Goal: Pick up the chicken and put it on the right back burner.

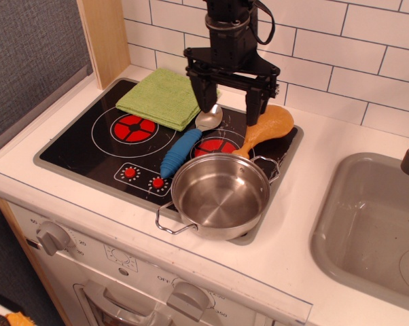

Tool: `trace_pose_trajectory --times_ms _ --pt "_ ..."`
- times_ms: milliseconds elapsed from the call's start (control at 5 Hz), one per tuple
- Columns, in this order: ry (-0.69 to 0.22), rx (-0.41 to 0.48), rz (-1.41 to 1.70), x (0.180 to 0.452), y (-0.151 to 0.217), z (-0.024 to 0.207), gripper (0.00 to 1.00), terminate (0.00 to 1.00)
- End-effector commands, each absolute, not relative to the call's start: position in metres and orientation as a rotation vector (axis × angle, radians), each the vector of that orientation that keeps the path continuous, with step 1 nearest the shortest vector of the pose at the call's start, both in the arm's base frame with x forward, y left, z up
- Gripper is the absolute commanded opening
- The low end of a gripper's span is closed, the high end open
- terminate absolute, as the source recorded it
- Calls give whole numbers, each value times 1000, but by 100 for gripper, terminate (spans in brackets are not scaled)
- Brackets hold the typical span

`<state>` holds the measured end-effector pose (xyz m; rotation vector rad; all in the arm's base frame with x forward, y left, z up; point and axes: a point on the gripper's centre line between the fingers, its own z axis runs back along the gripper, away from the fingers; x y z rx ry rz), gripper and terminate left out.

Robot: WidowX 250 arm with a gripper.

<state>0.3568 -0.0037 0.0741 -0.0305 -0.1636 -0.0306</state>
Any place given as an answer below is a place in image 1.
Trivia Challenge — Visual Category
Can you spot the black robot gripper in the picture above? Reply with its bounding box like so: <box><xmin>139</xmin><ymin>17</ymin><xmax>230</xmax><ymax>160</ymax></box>
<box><xmin>184</xmin><ymin>24</ymin><xmax>280</xmax><ymax>126</ymax></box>

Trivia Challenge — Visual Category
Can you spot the orange toy chicken drumstick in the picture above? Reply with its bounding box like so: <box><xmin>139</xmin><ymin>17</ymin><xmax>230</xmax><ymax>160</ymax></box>
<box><xmin>232</xmin><ymin>105</ymin><xmax>294</xmax><ymax>159</ymax></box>

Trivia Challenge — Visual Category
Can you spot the stainless steel pot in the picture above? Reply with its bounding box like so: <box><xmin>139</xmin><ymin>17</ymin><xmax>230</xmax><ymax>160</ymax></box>
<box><xmin>157</xmin><ymin>153</ymin><xmax>281</xmax><ymax>240</ymax></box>

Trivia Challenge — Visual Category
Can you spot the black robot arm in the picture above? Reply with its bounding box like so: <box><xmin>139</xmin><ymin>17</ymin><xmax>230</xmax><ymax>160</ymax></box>
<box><xmin>184</xmin><ymin>1</ymin><xmax>280</xmax><ymax>126</ymax></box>

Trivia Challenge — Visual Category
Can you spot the green folded cloth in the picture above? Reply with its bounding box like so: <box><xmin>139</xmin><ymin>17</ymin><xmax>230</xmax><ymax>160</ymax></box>
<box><xmin>115</xmin><ymin>69</ymin><xmax>200</xmax><ymax>132</ymax></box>

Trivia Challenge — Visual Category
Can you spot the red right stove knob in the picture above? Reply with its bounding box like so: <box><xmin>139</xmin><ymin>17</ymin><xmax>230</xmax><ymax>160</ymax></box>
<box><xmin>152</xmin><ymin>178</ymin><xmax>165</xmax><ymax>189</ymax></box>

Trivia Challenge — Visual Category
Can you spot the red stove knob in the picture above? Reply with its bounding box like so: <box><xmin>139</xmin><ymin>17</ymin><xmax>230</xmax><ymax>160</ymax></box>
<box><xmin>124</xmin><ymin>167</ymin><xmax>137</xmax><ymax>179</ymax></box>
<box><xmin>152</xmin><ymin>178</ymin><xmax>165</xmax><ymax>189</ymax></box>

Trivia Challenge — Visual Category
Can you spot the red left stove knob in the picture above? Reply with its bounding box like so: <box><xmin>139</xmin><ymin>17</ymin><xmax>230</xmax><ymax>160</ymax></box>
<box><xmin>124</xmin><ymin>167</ymin><xmax>137</xmax><ymax>179</ymax></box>

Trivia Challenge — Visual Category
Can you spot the black toy stovetop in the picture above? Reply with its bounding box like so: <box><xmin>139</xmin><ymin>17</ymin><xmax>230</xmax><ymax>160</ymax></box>
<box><xmin>34</xmin><ymin>79</ymin><xmax>303</xmax><ymax>239</ymax></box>

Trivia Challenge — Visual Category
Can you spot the grey toy sink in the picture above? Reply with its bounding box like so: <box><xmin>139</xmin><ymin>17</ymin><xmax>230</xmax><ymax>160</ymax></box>
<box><xmin>311</xmin><ymin>153</ymin><xmax>409</xmax><ymax>310</ymax></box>

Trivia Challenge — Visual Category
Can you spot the grey oven knob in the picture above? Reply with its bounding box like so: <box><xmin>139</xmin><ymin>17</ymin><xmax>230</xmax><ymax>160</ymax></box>
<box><xmin>166</xmin><ymin>282</ymin><xmax>211</xmax><ymax>322</ymax></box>

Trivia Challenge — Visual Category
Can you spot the white toy oven front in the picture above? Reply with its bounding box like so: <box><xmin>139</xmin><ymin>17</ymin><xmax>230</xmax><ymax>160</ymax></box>
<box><xmin>10</xmin><ymin>204</ymin><xmax>292</xmax><ymax>325</ymax></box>

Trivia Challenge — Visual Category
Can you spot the grey timer knob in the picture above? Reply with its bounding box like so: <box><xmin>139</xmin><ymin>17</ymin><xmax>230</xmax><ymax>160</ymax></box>
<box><xmin>36</xmin><ymin>221</ymin><xmax>71</xmax><ymax>256</ymax></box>

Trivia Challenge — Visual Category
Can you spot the orange object bottom left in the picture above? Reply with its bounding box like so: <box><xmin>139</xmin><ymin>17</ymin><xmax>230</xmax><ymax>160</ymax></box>
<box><xmin>5</xmin><ymin>312</ymin><xmax>35</xmax><ymax>326</ymax></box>

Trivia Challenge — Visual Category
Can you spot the blue handled metal spoon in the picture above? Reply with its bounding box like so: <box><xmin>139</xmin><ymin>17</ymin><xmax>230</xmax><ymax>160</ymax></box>
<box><xmin>160</xmin><ymin>104</ymin><xmax>223</xmax><ymax>179</ymax></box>

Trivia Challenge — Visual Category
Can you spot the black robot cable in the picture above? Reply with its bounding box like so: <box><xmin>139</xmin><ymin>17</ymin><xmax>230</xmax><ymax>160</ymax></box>
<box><xmin>250</xmin><ymin>0</ymin><xmax>277</xmax><ymax>46</ymax></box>

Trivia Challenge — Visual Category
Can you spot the wooden side post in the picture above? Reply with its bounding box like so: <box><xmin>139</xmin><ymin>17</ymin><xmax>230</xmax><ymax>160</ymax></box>
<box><xmin>77</xmin><ymin>0</ymin><xmax>130</xmax><ymax>90</ymax></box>

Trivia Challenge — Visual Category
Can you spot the grey oven door handle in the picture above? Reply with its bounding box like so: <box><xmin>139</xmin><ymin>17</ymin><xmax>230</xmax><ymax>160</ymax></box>
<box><xmin>82</xmin><ymin>281</ymin><xmax>173</xmax><ymax>325</ymax></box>

